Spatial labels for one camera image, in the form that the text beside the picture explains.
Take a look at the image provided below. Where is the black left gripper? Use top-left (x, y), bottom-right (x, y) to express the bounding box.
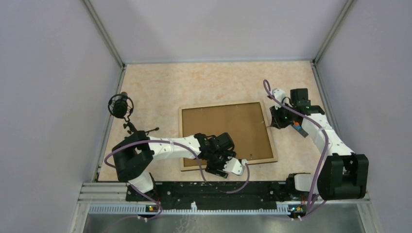
top-left (205, 150), bottom-right (236, 178)

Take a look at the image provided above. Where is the black picture frame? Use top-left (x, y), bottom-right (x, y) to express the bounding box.
top-left (179, 100), bottom-right (278, 172)

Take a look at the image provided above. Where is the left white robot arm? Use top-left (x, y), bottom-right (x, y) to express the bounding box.
top-left (104, 131), bottom-right (247, 201)

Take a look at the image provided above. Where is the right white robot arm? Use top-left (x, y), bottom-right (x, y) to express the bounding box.
top-left (268, 88), bottom-right (369, 200)

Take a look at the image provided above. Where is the orange green tape dispenser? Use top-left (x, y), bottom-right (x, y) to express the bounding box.
top-left (292, 121), bottom-right (300, 128)

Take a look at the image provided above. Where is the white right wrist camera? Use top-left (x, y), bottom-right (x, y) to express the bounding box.
top-left (271, 88), bottom-right (286, 110)

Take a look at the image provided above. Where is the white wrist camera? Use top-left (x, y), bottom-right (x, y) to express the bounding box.
top-left (271, 88), bottom-right (286, 110)
top-left (223, 158), bottom-right (247, 176)

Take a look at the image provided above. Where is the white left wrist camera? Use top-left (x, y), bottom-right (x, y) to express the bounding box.
top-left (223, 158), bottom-right (247, 176)

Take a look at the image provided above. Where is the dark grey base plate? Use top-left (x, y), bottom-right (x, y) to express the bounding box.
top-left (292, 125), bottom-right (309, 138)

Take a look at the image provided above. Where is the white cable duct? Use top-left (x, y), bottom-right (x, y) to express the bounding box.
top-left (88, 203), bottom-right (290, 215)

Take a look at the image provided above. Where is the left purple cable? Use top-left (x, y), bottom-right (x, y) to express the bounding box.
top-left (103, 139), bottom-right (251, 222)

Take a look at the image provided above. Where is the black microphone with shock mount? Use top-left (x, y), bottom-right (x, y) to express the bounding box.
top-left (107, 92), bottom-right (160, 140)

